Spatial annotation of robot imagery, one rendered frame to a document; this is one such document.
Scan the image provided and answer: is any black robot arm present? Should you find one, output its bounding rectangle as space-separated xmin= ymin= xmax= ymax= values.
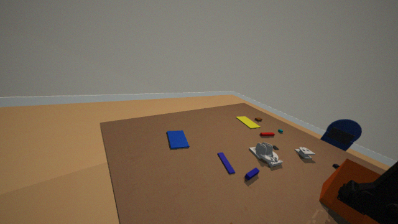
xmin=337 ymin=161 xmax=398 ymax=224

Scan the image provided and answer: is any yellow flat rectangular plate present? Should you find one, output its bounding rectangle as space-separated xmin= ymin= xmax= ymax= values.
xmin=236 ymin=116 xmax=260 ymax=129

